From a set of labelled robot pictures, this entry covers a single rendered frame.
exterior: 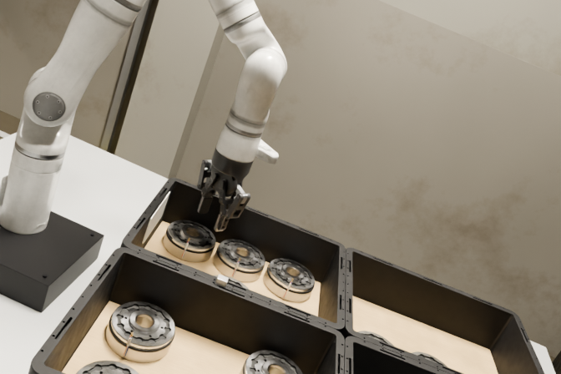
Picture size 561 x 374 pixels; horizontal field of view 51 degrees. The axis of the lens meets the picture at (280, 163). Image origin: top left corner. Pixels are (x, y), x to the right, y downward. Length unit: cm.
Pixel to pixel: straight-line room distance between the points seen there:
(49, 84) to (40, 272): 34
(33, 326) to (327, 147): 204
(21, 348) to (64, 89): 45
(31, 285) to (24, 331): 8
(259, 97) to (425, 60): 187
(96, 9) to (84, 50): 7
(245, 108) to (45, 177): 41
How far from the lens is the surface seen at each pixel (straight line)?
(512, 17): 285
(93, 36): 107
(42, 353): 80
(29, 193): 122
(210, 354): 101
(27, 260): 121
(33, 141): 118
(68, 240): 128
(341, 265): 120
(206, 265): 120
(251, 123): 105
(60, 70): 110
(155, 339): 96
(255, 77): 100
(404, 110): 287
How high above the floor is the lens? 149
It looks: 22 degrees down
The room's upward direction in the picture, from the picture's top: 22 degrees clockwise
